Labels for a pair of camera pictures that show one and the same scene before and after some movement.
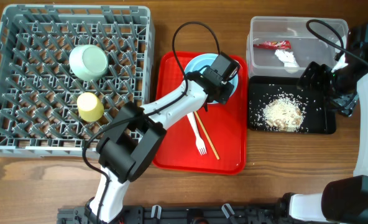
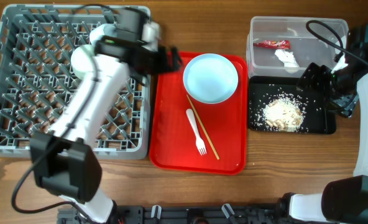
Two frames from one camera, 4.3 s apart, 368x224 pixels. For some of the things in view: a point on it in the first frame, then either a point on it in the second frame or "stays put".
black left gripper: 228,89 -> 174,59
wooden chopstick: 209,140 stays put
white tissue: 290,63 stays put
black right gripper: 345,104 stays put
